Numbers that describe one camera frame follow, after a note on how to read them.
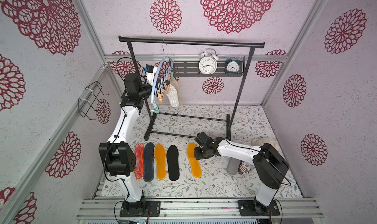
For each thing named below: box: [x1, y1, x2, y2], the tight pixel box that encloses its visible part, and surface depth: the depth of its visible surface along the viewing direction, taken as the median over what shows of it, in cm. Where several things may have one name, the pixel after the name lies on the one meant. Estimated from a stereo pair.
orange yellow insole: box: [153, 143, 167, 180], surface depth 92 cm
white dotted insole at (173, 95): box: [164, 83, 180, 108], surface depth 93 cm
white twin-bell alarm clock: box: [198, 48, 220, 75], surface depth 89 cm
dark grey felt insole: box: [143, 142, 155, 183], surface depth 91 cm
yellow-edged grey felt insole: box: [186, 141, 202, 179], surface depth 89 cm
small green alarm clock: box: [225, 56, 241, 75], surface depth 92 cm
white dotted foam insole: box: [166, 144, 180, 181], surface depth 92 cm
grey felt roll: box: [226, 157, 241, 176], surface depth 87 cm
